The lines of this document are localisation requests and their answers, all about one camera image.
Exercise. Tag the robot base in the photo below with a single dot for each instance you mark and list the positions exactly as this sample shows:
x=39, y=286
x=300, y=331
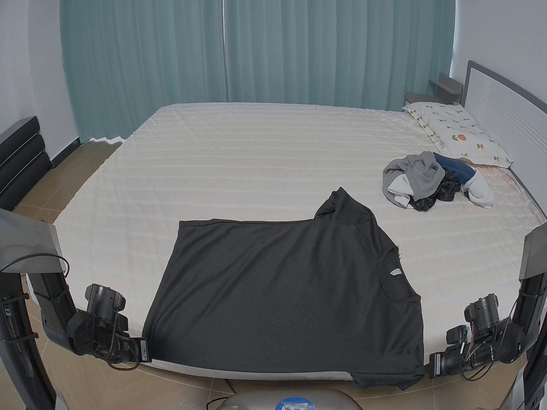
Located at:
x=290, y=402

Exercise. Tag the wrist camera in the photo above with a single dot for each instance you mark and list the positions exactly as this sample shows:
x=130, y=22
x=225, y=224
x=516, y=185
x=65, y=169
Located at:
x=122, y=323
x=457, y=335

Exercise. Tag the blue-green curtain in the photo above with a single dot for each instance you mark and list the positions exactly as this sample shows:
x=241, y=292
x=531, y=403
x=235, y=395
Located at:
x=145, y=58
x=342, y=36

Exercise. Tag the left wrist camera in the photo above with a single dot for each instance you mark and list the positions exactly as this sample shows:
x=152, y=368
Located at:
x=122, y=323

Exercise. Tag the white printed pillow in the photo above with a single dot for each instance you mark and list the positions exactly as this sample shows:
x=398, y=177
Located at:
x=457, y=130

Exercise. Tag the pile of clothes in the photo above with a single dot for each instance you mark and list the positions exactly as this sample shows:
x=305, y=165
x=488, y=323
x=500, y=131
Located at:
x=418, y=177

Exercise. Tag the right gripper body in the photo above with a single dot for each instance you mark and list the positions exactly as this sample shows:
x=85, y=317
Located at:
x=451, y=361

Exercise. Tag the black chest of drawers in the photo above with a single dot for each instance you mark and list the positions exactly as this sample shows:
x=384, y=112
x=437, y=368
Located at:
x=21, y=160

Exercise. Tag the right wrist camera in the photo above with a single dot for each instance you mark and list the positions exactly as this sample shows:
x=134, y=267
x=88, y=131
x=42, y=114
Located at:
x=457, y=335

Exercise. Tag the grey bedside table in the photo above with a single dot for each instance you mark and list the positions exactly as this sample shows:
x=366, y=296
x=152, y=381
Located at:
x=446, y=86

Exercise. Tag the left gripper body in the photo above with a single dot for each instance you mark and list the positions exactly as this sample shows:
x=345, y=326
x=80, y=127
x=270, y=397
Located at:
x=136, y=350

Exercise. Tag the bed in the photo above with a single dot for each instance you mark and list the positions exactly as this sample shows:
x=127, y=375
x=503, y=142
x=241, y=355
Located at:
x=256, y=156

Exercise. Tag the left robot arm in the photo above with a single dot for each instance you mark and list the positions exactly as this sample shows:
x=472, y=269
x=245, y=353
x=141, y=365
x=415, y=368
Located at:
x=25, y=241

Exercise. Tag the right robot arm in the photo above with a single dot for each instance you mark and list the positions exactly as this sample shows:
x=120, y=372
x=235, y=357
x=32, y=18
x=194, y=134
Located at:
x=534, y=254

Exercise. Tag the black T-shirt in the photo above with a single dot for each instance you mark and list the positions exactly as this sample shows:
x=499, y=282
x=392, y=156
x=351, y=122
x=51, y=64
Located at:
x=277, y=293

